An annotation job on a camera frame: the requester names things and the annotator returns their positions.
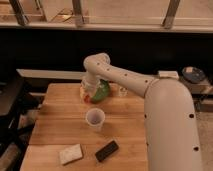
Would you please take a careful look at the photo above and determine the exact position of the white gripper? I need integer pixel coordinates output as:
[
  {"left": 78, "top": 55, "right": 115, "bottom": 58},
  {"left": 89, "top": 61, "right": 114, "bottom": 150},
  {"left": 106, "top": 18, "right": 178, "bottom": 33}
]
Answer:
[{"left": 80, "top": 75, "right": 100, "bottom": 100}]

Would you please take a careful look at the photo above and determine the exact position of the red pepper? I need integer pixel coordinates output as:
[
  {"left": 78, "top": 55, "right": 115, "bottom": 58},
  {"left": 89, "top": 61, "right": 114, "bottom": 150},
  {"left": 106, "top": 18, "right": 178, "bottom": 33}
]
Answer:
[{"left": 84, "top": 95, "right": 91, "bottom": 103}]

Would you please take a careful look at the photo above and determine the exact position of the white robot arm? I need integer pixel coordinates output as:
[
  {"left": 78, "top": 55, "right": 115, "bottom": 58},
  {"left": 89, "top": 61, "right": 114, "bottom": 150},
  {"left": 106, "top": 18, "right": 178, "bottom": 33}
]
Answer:
[{"left": 82, "top": 53, "right": 203, "bottom": 171}]

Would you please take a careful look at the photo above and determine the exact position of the green ceramic bowl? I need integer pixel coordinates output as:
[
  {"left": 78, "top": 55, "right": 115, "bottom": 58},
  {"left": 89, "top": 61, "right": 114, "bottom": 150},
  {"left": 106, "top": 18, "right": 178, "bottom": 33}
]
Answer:
[{"left": 90, "top": 79, "right": 110, "bottom": 103}]

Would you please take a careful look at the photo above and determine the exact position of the white plastic cup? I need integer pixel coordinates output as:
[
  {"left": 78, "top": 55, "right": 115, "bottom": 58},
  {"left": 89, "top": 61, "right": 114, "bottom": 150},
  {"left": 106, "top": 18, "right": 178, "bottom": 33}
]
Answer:
[{"left": 85, "top": 108, "right": 105, "bottom": 132}]

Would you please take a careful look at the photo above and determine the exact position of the clear glass jar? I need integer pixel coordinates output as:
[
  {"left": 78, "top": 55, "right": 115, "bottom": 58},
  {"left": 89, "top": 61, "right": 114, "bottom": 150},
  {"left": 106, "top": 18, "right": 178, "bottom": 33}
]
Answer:
[{"left": 118, "top": 86, "right": 128, "bottom": 97}]

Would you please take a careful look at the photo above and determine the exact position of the beige sponge block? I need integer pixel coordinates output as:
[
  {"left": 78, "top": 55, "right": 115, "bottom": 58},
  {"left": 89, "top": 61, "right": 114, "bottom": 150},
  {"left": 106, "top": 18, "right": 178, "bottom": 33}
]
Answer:
[{"left": 59, "top": 144, "right": 83, "bottom": 165}]

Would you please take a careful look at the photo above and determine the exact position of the black rectangular block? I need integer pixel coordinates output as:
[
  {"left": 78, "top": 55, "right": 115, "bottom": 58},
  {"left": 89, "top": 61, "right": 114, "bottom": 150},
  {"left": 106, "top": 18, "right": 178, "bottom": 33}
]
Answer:
[{"left": 95, "top": 141, "right": 119, "bottom": 162}]

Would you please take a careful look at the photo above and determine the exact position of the white box on shelf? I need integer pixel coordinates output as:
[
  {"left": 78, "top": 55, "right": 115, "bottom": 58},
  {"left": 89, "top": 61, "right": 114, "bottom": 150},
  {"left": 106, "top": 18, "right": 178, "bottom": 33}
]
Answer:
[{"left": 158, "top": 71, "right": 179, "bottom": 80}]

